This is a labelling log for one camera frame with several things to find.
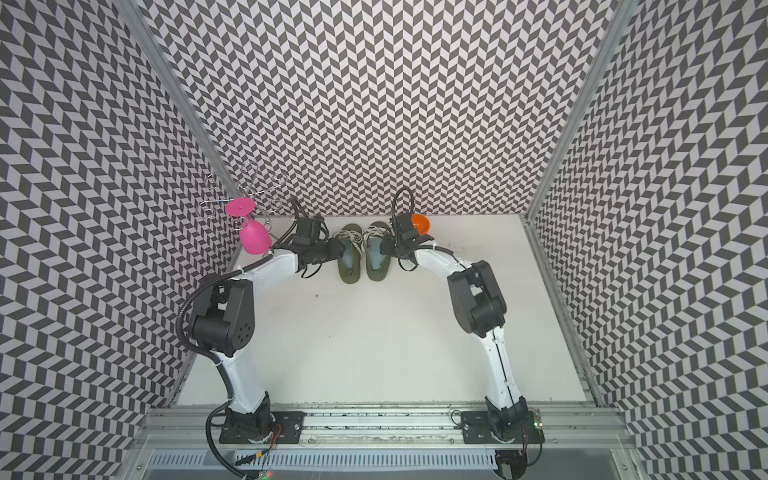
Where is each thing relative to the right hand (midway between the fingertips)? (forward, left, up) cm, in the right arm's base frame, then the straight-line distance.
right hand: (386, 248), depth 101 cm
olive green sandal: (+8, +1, +1) cm, 9 cm away
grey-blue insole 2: (0, +4, -1) cm, 4 cm away
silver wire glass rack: (-1, +32, +27) cm, 42 cm away
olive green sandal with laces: (+6, +11, +1) cm, 13 cm away
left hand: (-2, +15, +2) cm, 15 cm away
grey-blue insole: (-3, +12, +1) cm, 12 cm away
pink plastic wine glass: (-6, +38, +13) cm, 41 cm away
